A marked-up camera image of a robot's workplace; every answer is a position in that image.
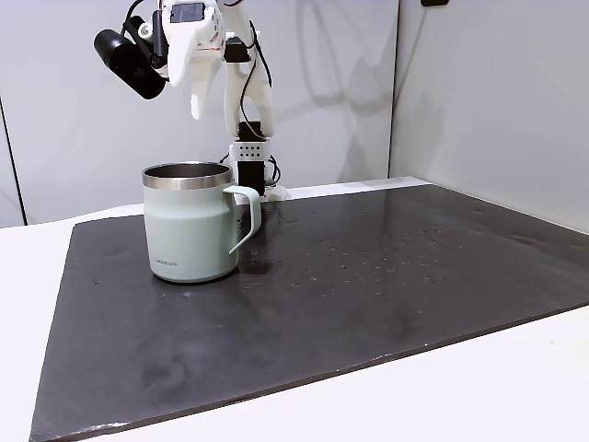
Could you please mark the pale green steel mug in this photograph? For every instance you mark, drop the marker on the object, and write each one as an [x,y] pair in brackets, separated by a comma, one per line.
[188,225]

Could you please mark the black table mat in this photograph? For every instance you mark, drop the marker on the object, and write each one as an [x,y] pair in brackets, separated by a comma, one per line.
[322,299]

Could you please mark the black wall fixture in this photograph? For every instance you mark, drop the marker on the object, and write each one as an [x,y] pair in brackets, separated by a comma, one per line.
[434,2]

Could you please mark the black oval camera box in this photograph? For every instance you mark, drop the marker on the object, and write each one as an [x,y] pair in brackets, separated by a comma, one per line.
[131,60]

